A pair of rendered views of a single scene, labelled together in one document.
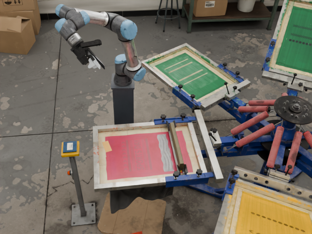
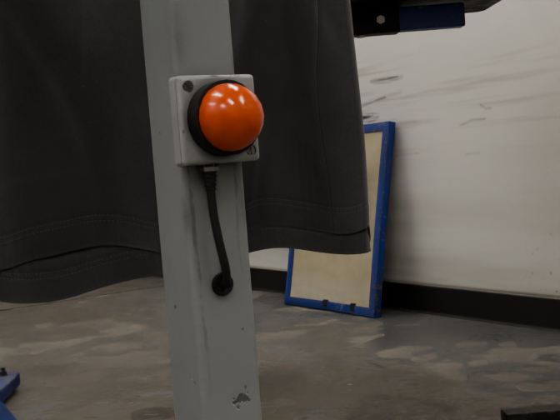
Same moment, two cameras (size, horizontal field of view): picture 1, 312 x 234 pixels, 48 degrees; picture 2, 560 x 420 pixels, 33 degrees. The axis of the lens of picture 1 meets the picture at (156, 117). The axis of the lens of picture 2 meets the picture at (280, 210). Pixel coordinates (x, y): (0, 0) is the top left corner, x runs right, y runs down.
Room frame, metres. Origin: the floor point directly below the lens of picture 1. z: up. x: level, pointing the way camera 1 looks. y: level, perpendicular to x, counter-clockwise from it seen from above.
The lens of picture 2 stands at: (1.87, 1.17, 0.62)
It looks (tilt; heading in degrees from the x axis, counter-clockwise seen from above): 3 degrees down; 248
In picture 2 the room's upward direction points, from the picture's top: 4 degrees counter-clockwise
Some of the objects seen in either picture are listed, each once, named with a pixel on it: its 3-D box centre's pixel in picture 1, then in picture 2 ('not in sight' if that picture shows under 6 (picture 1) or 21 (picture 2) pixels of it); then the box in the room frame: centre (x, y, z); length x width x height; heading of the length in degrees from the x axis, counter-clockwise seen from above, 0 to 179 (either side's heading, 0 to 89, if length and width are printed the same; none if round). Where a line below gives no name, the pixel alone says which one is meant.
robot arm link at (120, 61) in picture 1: (123, 63); not in sight; (2.22, 0.28, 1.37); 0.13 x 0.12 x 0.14; 50
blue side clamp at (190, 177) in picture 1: (186, 179); not in sight; (1.45, -0.24, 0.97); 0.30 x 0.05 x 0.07; 100
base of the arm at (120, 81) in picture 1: (122, 75); not in sight; (2.22, 0.28, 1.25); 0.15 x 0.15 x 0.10
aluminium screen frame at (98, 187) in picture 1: (147, 152); not in sight; (1.68, 0.05, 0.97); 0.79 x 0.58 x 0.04; 100
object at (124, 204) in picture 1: (142, 194); not in sight; (1.47, 0.07, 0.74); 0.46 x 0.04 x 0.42; 100
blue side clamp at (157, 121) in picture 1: (172, 122); not in sight; (2.00, -0.14, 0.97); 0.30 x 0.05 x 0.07; 100
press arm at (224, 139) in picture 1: (221, 141); not in sight; (1.78, -0.50, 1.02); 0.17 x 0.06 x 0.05; 100
